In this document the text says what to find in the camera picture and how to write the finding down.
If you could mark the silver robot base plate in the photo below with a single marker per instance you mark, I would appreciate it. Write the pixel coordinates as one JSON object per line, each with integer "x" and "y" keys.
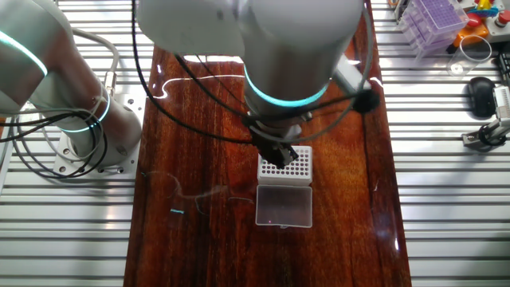
{"x": 131, "y": 103}

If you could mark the small colourful toy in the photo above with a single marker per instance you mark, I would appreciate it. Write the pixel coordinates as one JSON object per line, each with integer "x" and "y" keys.
{"x": 484, "y": 7}

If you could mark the purple pipette tip box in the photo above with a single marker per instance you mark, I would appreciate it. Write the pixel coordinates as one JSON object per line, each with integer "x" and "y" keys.
{"x": 438, "y": 20}

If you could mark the white pipette tip holder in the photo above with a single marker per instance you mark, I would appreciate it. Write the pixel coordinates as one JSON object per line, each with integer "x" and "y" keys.
{"x": 283, "y": 207}

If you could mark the clear plastic cup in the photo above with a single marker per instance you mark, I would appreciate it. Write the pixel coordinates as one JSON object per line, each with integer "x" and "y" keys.
{"x": 458, "y": 68}

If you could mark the orange box red button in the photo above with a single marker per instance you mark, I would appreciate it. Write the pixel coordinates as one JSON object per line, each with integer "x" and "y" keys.
{"x": 474, "y": 30}

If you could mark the grey box red button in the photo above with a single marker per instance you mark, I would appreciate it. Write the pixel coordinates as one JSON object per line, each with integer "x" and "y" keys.
{"x": 500, "y": 28}

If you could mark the black computer mouse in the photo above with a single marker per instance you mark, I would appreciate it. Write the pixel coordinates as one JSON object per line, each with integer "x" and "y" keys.
{"x": 481, "y": 97}

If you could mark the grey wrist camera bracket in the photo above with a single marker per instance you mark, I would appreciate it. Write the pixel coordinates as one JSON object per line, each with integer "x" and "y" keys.
{"x": 350, "y": 75}

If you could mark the large brown wooden board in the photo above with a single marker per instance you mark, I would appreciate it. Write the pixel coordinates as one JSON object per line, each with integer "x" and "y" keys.
{"x": 223, "y": 199}

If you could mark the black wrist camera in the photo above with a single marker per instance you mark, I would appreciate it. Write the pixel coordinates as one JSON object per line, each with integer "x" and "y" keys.
{"x": 366, "y": 101}

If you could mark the black keyboard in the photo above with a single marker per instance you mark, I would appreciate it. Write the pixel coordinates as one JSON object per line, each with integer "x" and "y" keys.
{"x": 504, "y": 69}

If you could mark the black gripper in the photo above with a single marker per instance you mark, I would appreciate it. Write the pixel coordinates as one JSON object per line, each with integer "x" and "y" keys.
{"x": 269, "y": 142}

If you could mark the small silver mounted camera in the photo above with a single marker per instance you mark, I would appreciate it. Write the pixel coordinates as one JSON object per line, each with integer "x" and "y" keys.
{"x": 503, "y": 101}

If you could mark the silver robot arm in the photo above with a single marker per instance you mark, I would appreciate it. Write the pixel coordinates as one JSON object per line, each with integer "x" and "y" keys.
{"x": 295, "y": 40}

